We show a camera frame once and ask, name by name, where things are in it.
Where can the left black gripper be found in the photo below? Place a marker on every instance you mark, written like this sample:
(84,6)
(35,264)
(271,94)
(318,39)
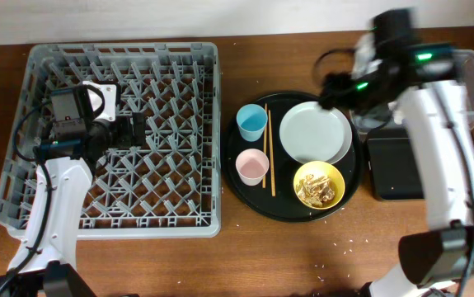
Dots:
(126,137)

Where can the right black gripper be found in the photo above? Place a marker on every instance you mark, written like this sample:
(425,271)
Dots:
(354,94)

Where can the yellow bowl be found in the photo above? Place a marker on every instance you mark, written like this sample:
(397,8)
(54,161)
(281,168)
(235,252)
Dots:
(320,168)

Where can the light blue plastic cup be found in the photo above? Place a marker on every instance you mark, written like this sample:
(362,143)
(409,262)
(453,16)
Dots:
(251,122)

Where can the golden brown food scraps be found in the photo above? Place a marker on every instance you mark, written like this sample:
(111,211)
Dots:
(315,191)

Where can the pink plastic cup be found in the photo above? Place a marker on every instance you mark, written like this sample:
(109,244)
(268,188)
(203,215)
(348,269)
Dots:
(252,165)

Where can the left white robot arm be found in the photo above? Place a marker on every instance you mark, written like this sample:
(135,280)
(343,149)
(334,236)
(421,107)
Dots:
(46,259)

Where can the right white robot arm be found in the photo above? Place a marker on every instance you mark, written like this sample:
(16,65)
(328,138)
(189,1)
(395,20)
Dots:
(425,81)

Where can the black rectangular waste tray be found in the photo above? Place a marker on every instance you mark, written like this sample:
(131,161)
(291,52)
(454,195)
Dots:
(393,171)

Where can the grey plastic dishwasher rack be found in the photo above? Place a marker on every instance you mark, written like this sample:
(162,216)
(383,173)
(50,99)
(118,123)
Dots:
(167,188)

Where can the clear plastic waste bin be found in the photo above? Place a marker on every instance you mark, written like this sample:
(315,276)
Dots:
(465,58)

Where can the white ceramic plate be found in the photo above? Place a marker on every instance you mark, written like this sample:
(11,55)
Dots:
(309,133)

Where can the left wooden chopstick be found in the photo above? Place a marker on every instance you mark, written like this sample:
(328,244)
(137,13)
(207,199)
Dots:
(265,141)

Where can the wooden chopstick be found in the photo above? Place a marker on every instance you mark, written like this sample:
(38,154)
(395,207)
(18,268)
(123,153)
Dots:
(272,156)
(265,141)

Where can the round black serving tray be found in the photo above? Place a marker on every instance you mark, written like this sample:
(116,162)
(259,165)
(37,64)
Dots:
(285,206)

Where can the right wooden chopstick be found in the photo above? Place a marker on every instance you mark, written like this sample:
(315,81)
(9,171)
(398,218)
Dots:
(272,156)

